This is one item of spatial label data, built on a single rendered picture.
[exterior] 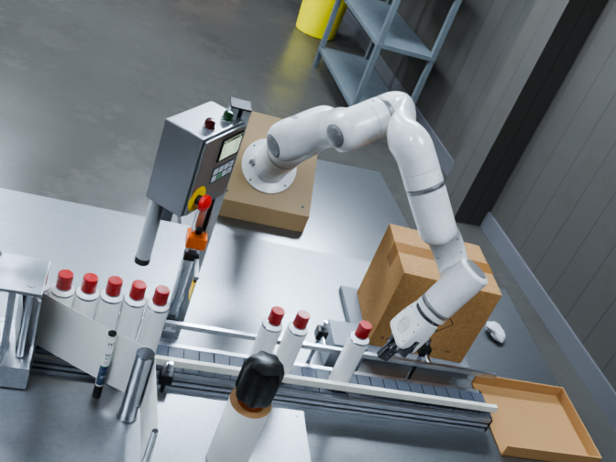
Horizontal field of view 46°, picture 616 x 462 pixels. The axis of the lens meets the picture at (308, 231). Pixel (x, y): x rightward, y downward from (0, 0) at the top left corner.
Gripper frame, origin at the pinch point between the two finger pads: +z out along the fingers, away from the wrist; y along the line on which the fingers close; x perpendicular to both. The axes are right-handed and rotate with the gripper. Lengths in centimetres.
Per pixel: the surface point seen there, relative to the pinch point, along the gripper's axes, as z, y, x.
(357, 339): -0.2, 1.4, -10.3
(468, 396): 1.5, -2.3, 33.5
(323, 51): 47, -465, 109
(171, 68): 107, -388, -2
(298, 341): 7.3, 2.5, -23.1
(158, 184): -8, -3, -72
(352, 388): 11.4, 4.1, -2.5
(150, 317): 20, 2, -56
